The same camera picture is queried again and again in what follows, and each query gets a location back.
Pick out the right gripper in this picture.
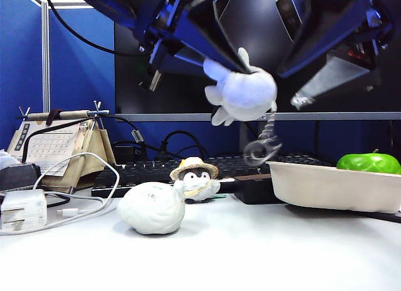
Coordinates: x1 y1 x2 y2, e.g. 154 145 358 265
275 0 394 111

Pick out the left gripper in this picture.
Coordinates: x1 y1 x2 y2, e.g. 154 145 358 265
134 0 253 73

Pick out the grey plush octopus keychain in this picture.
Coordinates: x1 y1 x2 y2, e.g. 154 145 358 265
202 46 283 168

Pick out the black computer monitor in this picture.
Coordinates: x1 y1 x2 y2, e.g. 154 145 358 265
114 0 401 122

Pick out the silver USB plug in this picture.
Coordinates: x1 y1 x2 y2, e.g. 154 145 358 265
139 70 164 92

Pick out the grey monitor stand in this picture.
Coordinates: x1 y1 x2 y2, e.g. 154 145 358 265
239 121 269 154

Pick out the green apple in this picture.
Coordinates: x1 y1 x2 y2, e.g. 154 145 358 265
336 149 401 175

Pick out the white paper bowl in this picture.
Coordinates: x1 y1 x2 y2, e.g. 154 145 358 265
265 161 401 215

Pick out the black box with brown top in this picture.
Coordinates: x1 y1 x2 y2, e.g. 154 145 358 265
233 174 286 206

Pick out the black power brick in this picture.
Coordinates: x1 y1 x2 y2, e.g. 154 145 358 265
112 141 145 165

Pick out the penguin plush with straw hat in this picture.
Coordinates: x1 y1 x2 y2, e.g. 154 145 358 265
169 156 222 204

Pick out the black computer keyboard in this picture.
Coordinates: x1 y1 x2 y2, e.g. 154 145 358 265
91 151 333 198

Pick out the black flat pad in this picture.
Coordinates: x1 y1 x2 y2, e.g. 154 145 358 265
360 210 401 224

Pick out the beige canvas desk calendar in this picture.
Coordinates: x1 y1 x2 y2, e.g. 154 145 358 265
6 100 117 194

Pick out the white brain squeeze toy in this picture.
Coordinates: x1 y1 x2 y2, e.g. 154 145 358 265
117 181 186 235

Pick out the white tissue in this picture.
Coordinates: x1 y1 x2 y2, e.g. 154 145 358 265
0 149 21 170

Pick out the black case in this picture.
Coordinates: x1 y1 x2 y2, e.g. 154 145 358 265
0 163 42 193

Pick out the white power adapter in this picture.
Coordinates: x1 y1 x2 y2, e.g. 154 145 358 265
0 189 48 232

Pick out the looped black cable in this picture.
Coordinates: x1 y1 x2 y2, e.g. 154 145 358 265
155 130 207 162

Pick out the black cable with label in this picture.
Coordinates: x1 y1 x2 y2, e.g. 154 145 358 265
21 114 148 163

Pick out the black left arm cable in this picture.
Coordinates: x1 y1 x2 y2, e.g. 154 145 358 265
43 0 143 58

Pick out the aluminium partition frame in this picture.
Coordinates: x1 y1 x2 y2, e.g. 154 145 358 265
17 0 115 113

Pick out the white charging cable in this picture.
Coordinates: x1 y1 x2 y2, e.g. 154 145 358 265
0 152 122 237

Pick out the thin black desk cable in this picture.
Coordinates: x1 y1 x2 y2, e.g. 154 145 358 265
45 193 71 209

